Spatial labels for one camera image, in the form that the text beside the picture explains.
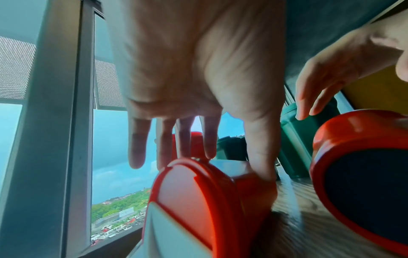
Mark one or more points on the person's left hand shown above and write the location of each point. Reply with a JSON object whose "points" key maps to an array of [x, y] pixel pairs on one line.
{"points": [[191, 63]]}

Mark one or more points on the person's right hand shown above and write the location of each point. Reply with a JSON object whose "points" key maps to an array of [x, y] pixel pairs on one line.
{"points": [[350, 58]]}

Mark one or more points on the grey mesh screen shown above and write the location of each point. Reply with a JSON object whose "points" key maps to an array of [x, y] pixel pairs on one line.
{"points": [[16, 68]]}

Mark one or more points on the round wooden table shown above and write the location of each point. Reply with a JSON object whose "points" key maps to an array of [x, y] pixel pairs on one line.
{"points": [[302, 226]]}

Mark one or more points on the row of parked cars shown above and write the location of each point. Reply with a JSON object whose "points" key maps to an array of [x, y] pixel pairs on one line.
{"points": [[108, 230]]}

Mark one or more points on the dark grey window frame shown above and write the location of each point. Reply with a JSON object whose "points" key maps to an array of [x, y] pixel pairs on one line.
{"points": [[47, 126]]}

